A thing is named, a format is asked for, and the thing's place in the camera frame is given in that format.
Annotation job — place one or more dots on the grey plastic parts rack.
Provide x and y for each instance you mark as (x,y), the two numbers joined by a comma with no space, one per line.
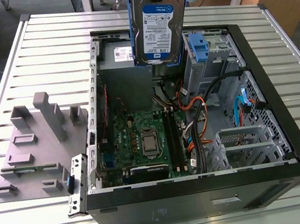
(49,164)

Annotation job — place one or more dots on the hard disk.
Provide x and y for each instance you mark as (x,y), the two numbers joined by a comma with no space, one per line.
(155,28)

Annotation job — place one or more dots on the green motherboard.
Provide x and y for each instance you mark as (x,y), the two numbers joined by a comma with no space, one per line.
(125,137)

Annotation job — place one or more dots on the black RAM slot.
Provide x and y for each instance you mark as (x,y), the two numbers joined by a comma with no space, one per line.
(179,141)
(170,142)

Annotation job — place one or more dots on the grey metal drive cage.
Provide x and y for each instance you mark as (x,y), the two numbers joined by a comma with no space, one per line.
(197,72)

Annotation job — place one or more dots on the black desktop PC case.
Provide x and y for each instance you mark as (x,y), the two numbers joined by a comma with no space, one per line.
(179,205)

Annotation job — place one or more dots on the silver CPU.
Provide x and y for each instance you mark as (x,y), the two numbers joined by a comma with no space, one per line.
(150,143)

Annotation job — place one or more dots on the green RAM stick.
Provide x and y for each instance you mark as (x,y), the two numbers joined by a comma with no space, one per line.
(36,169)

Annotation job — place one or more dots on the grey power supply unit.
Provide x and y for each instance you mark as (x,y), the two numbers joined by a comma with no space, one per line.
(125,93)

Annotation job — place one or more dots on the grey card retention bracket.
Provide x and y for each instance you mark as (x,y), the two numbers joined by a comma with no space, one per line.
(79,182)

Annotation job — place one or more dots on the metal CPU socket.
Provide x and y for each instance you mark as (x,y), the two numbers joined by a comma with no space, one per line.
(152,154)

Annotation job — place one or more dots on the black graphics card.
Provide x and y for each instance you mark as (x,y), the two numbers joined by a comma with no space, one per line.
(149,171)

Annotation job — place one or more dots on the grey metal disk bay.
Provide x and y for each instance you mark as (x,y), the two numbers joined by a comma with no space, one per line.
(246,147)

